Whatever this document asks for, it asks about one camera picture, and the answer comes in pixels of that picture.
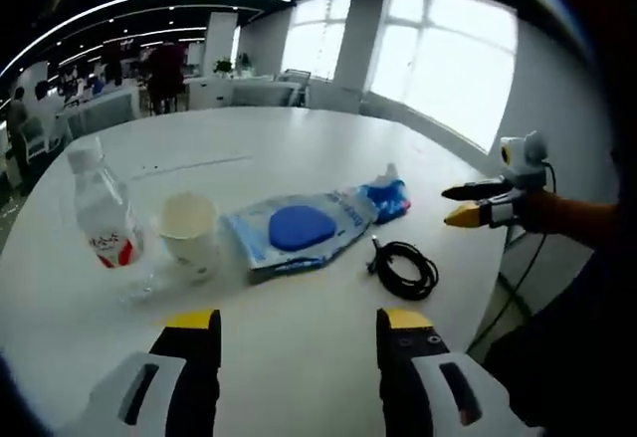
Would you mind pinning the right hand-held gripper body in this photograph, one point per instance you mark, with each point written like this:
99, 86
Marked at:
522, 158

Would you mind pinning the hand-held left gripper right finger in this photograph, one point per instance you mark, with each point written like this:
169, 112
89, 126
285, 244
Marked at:
403, 387

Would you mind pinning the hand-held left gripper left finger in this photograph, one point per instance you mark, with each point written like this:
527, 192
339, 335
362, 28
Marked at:
189, 382

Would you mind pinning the small blue packet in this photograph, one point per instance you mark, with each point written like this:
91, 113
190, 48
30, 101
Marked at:
390, 200

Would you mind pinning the white paper cup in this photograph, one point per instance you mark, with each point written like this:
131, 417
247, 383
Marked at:
191, 238

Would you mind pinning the wet wipes pack blue lid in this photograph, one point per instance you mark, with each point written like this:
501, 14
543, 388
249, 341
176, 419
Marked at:
298, 225

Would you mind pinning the clear plastic water bottle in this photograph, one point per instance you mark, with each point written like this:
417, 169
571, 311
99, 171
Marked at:
107, 218

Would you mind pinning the large bright window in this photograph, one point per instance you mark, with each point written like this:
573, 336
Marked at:
448, 59

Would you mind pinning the person's dark clothing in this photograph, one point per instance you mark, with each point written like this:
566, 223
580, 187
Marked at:
607, 332

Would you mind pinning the white table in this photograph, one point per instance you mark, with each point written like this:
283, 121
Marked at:
298, 148

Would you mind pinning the grey mesh office chair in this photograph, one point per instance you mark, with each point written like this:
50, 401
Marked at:
297, 76

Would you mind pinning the window with blinds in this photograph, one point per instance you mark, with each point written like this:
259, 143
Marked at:
318, 36

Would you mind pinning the potted green plant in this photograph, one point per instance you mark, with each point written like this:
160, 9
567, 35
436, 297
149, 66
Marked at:
223, 66
244, 60

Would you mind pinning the white desk partition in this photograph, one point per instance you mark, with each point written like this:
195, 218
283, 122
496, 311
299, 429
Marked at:
102, 111

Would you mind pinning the white office chair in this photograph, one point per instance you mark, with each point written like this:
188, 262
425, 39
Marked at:
36, 141

